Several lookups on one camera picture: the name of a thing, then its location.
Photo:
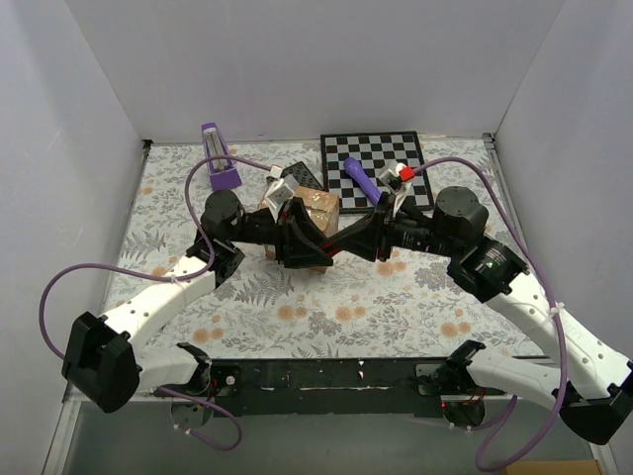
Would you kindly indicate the black white chessboard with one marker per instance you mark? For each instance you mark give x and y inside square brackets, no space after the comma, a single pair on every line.
[374,151]

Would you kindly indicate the brown cardboard boxes on floor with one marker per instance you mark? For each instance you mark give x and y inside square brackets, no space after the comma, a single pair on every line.
[556,467]

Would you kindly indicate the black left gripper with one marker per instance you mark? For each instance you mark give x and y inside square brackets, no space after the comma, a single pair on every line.
[287,237]

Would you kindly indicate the purple toy microphone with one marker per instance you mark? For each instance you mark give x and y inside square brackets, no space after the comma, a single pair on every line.
[354,169]

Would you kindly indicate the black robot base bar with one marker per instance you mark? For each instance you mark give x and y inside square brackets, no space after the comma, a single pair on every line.
[334,385]

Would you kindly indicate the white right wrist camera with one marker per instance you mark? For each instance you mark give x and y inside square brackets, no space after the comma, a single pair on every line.
[398,178]

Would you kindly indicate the purple capped clear bottle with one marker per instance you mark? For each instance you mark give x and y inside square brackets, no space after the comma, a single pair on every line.
[222,171]

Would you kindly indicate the grey studded building plate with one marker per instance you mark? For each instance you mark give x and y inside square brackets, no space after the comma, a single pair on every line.
[302,174]

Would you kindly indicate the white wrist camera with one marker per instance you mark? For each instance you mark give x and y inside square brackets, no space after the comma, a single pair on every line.
[281,189]
[398,178]

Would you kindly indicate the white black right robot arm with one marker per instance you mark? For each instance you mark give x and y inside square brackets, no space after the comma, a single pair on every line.
[594,380]

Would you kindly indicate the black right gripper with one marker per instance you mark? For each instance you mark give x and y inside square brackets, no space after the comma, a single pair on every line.
[383,230]

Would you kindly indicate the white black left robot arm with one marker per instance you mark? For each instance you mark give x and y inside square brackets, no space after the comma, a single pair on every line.
[105,357]

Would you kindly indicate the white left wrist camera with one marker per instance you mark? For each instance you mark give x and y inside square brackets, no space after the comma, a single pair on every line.
[281,189]

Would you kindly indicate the brown cardboard express box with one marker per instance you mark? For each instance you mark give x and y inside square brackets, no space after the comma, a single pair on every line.
[322,207]

